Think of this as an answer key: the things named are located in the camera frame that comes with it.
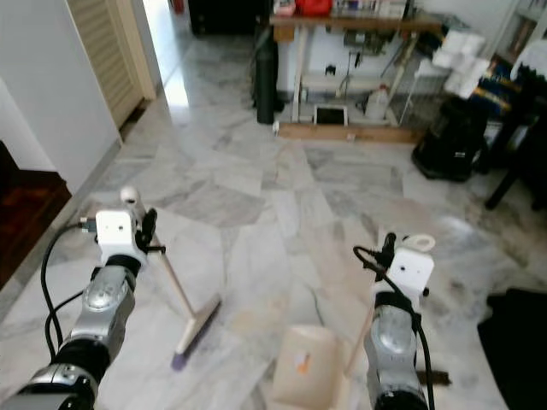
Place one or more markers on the dark brown bar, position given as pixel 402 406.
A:
pixel 436 377

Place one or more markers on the louvered wooden door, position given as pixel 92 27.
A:
pixel 107 51

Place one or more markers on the black cabinet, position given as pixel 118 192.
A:
pixel 226 15

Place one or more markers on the white framed tablet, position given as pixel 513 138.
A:
pixel 330 115

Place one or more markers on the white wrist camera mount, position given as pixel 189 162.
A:
pixel 410 272
pixel 115 232

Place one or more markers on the white bookshelf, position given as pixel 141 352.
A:
pixel 521 30

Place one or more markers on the pink small item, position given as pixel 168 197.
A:
pixel 284 8

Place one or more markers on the white toilet roll pack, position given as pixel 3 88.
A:
pixel 461 47
pixel 468 79

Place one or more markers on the blue printed carton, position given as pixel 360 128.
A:
pixel 500 94

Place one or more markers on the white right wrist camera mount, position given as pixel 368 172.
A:
pixel 410 272

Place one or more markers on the dark wooden staircase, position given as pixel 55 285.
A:
pixel 26 213

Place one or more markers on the white plastic jug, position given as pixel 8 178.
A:
pixel 377 104

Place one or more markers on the wooden work table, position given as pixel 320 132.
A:
pixel 359 23

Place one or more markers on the beige hand broom purple bristles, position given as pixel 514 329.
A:
pixel 197 329

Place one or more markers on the white printed box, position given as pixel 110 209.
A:
pixel 369 8

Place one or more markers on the long wooden plank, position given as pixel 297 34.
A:
pixel 350 132

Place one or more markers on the red bag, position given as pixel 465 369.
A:
pixel 314 8

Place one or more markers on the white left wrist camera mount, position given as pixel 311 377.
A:
pixel 115 232

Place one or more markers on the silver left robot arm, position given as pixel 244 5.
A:
pixel 102 299

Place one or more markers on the tall black bag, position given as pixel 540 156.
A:
pixel 265 81

